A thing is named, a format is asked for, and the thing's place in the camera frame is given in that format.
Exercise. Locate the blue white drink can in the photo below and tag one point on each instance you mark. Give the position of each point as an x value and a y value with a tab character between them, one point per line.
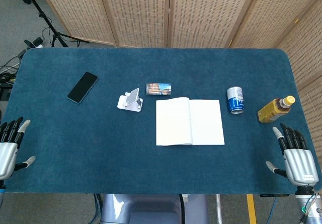
236	100

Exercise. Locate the white notebook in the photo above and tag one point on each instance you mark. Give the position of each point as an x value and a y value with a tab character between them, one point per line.
189	121

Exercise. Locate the woven folding screen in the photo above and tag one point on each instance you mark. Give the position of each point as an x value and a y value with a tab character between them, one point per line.
191	12

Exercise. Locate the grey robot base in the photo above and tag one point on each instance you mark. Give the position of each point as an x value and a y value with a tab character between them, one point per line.
151	209

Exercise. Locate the clear snack jar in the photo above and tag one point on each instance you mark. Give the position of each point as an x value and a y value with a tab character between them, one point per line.
159	88

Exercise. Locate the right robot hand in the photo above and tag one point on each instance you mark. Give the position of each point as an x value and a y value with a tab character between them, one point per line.
299	163

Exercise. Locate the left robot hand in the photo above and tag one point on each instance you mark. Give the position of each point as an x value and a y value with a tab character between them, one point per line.
7	153

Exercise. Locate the blue felt table mat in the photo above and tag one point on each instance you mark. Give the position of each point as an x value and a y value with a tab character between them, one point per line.
151	158

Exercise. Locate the yellow tea bottle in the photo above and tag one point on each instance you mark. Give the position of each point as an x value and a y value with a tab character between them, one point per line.
274	109

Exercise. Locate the black smartphone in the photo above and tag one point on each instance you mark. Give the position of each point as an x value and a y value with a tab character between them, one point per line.
82	87

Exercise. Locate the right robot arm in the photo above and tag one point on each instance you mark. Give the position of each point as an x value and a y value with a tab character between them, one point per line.
309	206

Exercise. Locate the black power adapter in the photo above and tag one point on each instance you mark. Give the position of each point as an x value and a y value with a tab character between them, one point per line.
37	42

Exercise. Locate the black tripod stand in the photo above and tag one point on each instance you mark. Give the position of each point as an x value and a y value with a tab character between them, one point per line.
47	20

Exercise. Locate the white phone stand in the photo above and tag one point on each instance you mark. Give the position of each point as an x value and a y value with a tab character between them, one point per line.
130	102

